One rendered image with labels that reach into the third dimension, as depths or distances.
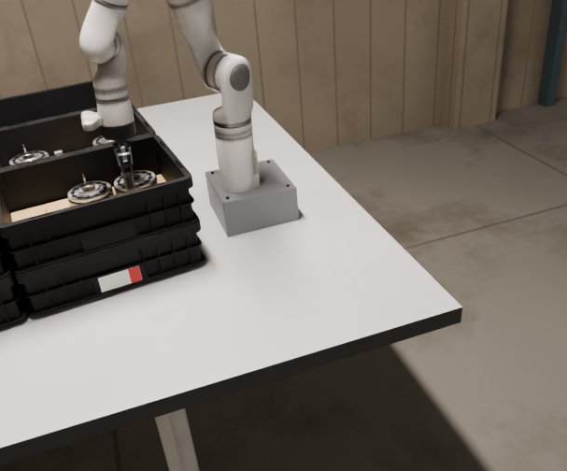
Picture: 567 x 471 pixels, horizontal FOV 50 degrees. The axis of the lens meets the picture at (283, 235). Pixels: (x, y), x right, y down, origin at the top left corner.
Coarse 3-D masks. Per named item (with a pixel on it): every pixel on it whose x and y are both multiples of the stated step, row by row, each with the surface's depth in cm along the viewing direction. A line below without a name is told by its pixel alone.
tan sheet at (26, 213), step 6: (162, 180) 151; (114, 192) 147; (66, 198) 146; (48, 204) 145; (54, 204) 144; (60, 204) 144; (66, 204) 144; (24, 210) 143; (30, 210) 142; (36, 210) 142; (42, 210) 142; (48, 210) 142; (54, 210) 141; (12, 216) 141; (18, 216) 140; (24, 216) 140; (30, 216) 140
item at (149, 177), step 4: (136, 172) 149; (140, 172) 149; (144, 172) 149; (148, 172) 148; (152, 172) 148; (120, 176) 148; (144, 176) 146; (148, 176) 146; (152, 176) 146; (116, 180) 146; (120, 180) 146; (144, 180) 144; (148, 180) 144; (152, 180) 144; (116, 184) 144; (120, 184) 144; (124, 184) 143; (136, 184) 143; (140, 184) 143; (144, 184) 142; (148, 184) 142; (116, 188) 143; (120, 188) 142; (124, 188) 142; (136, 188) 141
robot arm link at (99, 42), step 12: (96, 0) 119; (96, 12) 119; (108, 12) 119; (120, 12) 121; (84, 24) 121; (96, 24) 120; (108, 24) 120; (84, 36) 121; (96, 36) 121; (108, 36) 121; (84, 48) 122; (96, 48) 121; (108, 48) 122; (96, 60) 123
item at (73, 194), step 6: (96, 180) 146; (78, 186) 144; (102, 186) 143; (108, 186) 143; (72, 192) 142; (102, 192) 141; (108, 192) 141; (72, 198) 139; (78, 198) 140; (84, 198) 138; (90, 198) 138; (96, 198) 138
